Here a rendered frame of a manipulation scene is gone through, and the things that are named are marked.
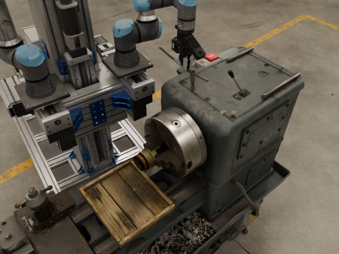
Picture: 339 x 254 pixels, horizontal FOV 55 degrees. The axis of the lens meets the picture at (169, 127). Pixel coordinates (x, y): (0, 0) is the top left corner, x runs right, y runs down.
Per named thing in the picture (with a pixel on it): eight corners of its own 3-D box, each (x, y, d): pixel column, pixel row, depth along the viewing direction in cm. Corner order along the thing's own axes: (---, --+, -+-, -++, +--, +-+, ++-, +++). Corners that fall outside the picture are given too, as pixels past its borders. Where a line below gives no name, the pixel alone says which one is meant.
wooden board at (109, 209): (131, 163, 170) (130, 157, 167) (175, 209, 150) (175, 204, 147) (79, 193, 156) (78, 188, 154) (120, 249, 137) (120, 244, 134)
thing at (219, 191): (215, 175, 272) (229, 94, 212) (260, 213, 246) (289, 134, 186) (159, 214, 245) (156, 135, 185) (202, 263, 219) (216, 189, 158)
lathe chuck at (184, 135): (155, 136, 172) (161, 96, 147) (194, 179, 159) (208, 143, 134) (142, 144, 168) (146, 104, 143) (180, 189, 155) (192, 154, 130)
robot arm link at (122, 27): (111, 43, 181) (108, 20, 172) (133, 38, 185) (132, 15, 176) (118, 53, 173) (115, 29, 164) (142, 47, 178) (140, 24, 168)
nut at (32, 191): (36, 188, 124) (33, 182, 122) (40, 194, 122) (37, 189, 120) (25, 193, 122) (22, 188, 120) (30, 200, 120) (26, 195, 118)
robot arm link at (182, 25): (199, 18, 131) (184, 24, 128) (199, 28, 134) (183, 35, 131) (187, 11, 135) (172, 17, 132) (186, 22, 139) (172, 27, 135)
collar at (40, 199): (41, 186, 128) (38, 182, 126) (49, 200, 124) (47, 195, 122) (21, 197, 125) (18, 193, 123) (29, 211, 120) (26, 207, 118)
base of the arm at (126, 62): (109, 58, 187) (107, 43, 181) (132, 51, 193) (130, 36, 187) (121, 71, 178) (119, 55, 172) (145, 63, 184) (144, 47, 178)
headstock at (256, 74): (229, 94, 212) (238, 40, 185) (290, 134, 186) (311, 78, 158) (157, 135, 185) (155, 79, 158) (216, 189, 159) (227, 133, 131)
